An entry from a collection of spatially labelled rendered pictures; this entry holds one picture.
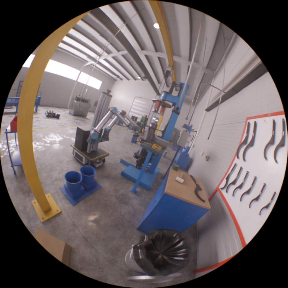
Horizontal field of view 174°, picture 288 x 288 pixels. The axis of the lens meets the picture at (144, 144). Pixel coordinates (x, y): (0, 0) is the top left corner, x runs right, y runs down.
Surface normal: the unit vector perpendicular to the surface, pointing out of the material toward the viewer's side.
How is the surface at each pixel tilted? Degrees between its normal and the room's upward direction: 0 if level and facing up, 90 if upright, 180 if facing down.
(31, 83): 90
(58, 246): 0
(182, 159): 90
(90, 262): 0
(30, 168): 90
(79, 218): 0
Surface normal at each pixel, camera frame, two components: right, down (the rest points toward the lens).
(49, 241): 0.35, -0.91
